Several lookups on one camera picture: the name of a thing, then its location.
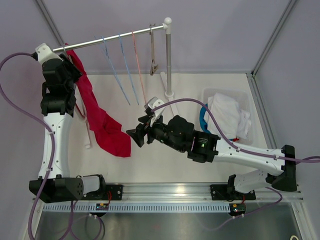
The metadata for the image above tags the aluminium mounting rail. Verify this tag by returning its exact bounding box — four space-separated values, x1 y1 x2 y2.
32 181 305 203

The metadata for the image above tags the white slotted cable duct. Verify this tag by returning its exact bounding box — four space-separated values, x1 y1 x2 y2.
43 202 231 214

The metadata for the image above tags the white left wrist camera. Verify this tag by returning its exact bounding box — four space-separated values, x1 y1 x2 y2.
31 43 63 65

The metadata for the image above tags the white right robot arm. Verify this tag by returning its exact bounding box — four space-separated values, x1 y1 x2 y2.
126 115 298 202

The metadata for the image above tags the light blue hanger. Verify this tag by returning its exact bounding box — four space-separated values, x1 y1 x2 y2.
118 33 140 106
101 40 131 106

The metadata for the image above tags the magenta t shirt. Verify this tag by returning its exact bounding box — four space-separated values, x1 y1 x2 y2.
66 50 131 158

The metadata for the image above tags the blue t shirt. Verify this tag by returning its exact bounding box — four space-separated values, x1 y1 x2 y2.
199 102 240 142

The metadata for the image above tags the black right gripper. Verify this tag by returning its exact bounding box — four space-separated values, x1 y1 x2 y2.
126 112 186 153

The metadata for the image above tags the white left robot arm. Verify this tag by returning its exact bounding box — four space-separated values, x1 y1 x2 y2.
29 54 107 203

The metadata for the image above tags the white plastic basket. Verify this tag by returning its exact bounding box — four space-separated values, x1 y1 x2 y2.
202 87 257 146

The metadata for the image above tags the wooden clip hanger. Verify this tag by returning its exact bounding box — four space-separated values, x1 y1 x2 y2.
149 24 159 76

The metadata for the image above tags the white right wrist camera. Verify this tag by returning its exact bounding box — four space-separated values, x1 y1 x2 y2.
144 97 164 127

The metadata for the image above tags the pink wire hanger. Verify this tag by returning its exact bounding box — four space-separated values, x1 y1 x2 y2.
131 31 147 104

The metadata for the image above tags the clothes rack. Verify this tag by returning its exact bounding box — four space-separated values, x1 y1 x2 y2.
52 17 181 150

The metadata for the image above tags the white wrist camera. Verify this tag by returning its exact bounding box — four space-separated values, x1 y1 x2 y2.
144 97 164 127
31 43 63 65

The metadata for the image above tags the white t shirt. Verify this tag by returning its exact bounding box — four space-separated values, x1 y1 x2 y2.
207 93 252 140

